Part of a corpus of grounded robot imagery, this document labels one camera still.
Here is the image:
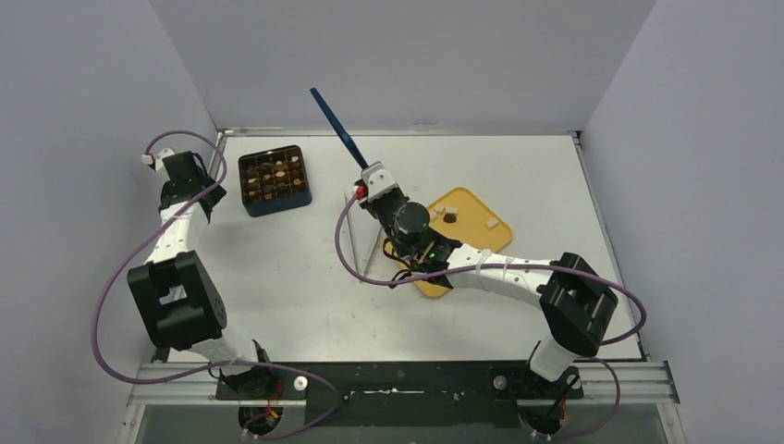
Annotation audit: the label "yellow plastic tray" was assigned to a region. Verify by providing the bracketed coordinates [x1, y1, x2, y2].
[411, 186, 514, 300]

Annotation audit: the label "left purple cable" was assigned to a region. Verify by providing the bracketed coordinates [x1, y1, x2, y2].
[90, 129, 341, 442]

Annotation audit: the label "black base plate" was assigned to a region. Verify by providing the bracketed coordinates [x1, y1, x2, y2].
[215, 361, 583, 436]

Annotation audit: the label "purple cable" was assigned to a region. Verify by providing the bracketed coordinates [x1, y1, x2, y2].
[90, 129, 341, 442]
[334, 194, 648, 440]

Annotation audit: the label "aluminium rail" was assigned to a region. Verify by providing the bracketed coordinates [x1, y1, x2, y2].
[130, 361, 680, 406]

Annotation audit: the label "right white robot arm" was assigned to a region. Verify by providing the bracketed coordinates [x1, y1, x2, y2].
[356, 185, 619, 396]

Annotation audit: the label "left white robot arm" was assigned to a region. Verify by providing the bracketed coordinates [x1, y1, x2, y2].
[127, 148, 279, 398]

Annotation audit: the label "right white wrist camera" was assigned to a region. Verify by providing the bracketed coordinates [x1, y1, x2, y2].
[358, 161, 398, 203]

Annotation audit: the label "metal tongs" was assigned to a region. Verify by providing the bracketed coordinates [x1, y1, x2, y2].
[341, 203, 382, 278]

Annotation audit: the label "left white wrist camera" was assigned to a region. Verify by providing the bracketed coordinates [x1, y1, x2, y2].
[141, 147, 176, 171]

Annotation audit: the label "blue chocolate box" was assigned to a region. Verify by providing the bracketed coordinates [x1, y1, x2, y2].
[238, 145, 312, 217]

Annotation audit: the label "blue box lid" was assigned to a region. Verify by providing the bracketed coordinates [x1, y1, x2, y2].
[310, 88, 369, 169]

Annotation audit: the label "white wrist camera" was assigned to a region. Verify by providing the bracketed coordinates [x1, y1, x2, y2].
[141, 147, 176, 171]
[358, 161, 398, 203]

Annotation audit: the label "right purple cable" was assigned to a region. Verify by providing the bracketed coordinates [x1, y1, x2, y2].
[334, 194, 648, 440]

